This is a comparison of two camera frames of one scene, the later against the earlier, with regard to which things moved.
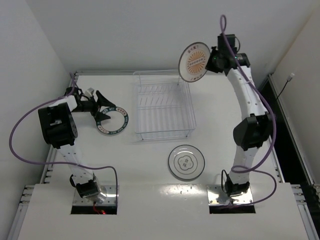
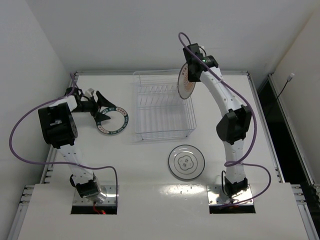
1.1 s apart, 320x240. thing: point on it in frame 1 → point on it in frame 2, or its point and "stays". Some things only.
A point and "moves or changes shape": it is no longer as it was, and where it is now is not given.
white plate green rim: (186, 162) stays
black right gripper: (213, 60) → (191, 72)
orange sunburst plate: (192, 62) moves or changes shape
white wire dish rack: (164, 107) stays
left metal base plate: (109, 190) stays
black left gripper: (95, 107) stays
